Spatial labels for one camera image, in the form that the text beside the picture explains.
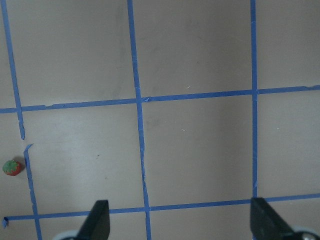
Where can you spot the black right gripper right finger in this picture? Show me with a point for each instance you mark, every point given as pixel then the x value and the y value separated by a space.
pixel 266 223

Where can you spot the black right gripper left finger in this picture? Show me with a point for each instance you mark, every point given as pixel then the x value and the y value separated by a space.
pixel 97 224

